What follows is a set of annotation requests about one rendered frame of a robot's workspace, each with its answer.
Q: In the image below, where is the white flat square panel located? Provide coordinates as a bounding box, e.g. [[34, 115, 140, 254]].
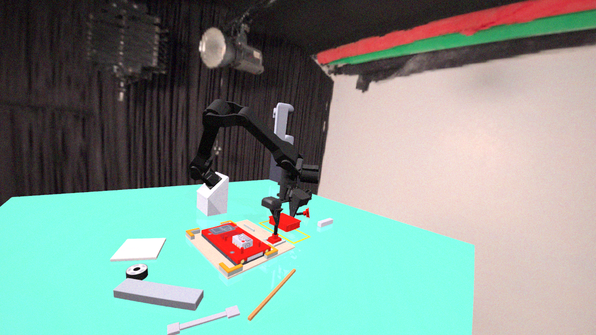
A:
[[110, 238, 166, 262]]

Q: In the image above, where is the orange thin bar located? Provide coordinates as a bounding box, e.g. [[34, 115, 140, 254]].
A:
[[248, 268, 296, 321]]

